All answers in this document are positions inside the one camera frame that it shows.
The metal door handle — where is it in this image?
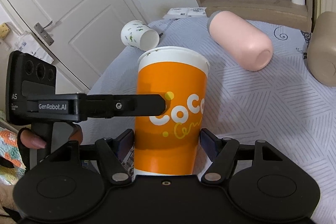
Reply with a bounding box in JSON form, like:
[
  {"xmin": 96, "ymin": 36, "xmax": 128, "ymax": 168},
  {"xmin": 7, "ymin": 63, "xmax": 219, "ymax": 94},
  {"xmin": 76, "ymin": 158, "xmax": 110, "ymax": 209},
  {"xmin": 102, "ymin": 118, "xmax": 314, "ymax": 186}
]
[{"xmin": 34, "ymin": 21, "xmax": 54, "ymax": 46}]

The white leaf-print paper cup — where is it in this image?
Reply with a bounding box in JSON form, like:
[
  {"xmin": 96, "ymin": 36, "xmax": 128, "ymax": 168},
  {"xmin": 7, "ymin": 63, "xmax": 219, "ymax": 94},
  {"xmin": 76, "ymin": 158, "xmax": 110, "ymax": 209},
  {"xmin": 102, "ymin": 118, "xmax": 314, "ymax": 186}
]
[{"xmin": 120, "ymin": 20, "xmax": 159, "ymax": 51}]

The person's left hand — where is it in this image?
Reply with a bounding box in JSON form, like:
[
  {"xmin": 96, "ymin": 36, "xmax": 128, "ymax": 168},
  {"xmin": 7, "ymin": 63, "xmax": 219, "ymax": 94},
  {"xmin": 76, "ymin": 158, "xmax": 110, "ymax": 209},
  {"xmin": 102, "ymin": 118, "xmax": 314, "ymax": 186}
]
[{"xmin": 16, "ymin": 122, "xmax": 84, "ymax": 150}]

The orange paper cup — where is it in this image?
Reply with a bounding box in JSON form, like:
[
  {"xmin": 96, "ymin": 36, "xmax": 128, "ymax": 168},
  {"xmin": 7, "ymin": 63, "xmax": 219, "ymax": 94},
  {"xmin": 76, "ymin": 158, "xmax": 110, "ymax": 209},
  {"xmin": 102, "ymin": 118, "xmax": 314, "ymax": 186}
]
[{"xmin": 134, "ymin": 46, "xmax": 210, "ymax": 175}]

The white door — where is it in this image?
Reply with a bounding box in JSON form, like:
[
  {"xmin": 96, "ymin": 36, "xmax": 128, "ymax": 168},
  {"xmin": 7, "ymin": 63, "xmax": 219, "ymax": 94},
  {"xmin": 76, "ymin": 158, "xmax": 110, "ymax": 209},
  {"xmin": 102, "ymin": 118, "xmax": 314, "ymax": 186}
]
[{"xmin": 6, "ymin": 0, "xmax": 141, "ymax": 92}]

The pink plastic cup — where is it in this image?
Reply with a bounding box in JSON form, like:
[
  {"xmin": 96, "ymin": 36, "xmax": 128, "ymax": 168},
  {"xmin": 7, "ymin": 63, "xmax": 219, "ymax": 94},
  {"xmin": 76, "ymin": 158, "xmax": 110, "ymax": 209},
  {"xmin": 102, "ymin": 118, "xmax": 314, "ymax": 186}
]
[{"xmin": 207, "ymin": 11, "xmax": 273, "ymax": 71}]

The beige plastic cup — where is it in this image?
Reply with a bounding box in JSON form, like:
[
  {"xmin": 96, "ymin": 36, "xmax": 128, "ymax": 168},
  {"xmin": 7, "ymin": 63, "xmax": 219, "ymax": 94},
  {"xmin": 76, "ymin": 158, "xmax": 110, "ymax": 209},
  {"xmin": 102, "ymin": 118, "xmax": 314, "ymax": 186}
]
[{"xmin": 307, "ymin": 11, "xmax": 336, "ymax": 87}]

